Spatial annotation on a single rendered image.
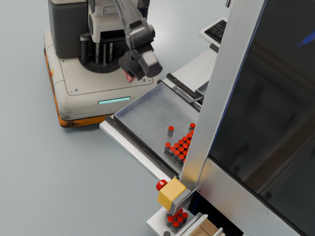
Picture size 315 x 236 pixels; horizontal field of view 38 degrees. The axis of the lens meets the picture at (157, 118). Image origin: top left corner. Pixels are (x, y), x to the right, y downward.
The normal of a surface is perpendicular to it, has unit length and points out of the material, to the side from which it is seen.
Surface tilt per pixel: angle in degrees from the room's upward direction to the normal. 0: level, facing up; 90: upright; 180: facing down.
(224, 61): 90
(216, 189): 90
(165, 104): 0
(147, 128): 0
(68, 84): 0
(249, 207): 90
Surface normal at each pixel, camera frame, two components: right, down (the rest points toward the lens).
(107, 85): 0.11, -0.61
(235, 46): -0.69, 0.51
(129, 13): 0.12, -0.14
